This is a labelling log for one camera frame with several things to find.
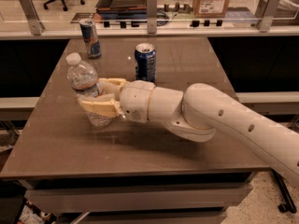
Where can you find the cardboard box with label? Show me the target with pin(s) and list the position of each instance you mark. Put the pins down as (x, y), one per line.
(210, 8)

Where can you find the clear plastic water bottle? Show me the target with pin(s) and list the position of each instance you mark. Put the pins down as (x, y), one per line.
(83, 77)

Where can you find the grey table drawer unit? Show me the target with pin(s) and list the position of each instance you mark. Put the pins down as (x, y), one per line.
(141, 199)

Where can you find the right metal glass bracket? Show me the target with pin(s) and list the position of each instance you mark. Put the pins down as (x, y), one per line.
(266, 20)

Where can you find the metal glass bracket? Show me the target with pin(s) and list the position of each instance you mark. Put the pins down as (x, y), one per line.
(266, 20)
(152, 16)
(35, 25)

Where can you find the slim blue energy drink can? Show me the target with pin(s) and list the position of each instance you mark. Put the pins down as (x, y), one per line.
(90, 38)

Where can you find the middle metal glass bracket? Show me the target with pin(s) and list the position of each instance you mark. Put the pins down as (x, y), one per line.
(152, 16)

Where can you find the black floor bar with caster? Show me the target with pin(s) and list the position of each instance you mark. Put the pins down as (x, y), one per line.
(288, 205)

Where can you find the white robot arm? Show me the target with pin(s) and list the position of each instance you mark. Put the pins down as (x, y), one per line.
(196, 114)

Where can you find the blue soda can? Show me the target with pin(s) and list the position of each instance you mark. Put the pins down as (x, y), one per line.
(145, 57)

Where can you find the left metal glass bracket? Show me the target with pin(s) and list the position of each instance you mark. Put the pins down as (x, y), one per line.
(35, 25)

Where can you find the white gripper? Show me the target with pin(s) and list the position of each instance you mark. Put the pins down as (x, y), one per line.
(135, 99)

